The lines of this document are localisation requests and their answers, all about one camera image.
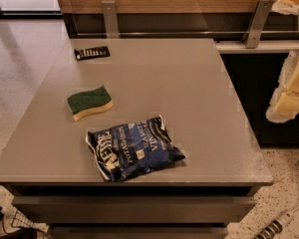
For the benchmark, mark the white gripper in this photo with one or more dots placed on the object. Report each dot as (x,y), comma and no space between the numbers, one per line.
(285,103)

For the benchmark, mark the blue Kettle chip bag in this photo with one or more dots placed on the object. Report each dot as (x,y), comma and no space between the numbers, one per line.
(132,149)

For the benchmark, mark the white power strip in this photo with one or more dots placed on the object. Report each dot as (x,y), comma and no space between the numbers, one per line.
(276,226)

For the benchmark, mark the green and yellow sponge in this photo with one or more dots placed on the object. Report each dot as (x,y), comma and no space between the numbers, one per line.
(89,103)

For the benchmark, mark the grey upper drawer front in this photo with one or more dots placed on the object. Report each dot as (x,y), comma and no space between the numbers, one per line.
(132,209)

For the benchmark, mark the grey drawer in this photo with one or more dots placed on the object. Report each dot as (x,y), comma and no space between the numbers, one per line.
(132,209)
(139,233)

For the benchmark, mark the grey lower drawer front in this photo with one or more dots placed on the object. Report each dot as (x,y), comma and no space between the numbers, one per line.
(139,233)

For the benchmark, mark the right metal bracket post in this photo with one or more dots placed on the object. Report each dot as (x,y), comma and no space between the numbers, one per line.
(252,36)

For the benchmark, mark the metal bracket post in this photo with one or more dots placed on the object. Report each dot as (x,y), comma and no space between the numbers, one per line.
(252,36)
(110,19)

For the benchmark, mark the left metal bracket post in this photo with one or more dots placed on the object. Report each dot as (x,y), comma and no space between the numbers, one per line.
(110,19)

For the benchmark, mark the horizontal metal rail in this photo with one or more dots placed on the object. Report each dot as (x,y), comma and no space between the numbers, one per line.
(266,35)

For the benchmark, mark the black wire basket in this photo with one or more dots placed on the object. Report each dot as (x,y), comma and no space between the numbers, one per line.
(19,220)

